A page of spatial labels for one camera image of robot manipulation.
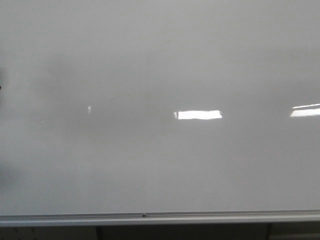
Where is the white whiteboard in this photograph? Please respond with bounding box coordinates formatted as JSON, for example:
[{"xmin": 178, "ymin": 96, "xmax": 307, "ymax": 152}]
[{"xmin": 0, "ymin": 0, "xmax": 320, "ymax": 227}]

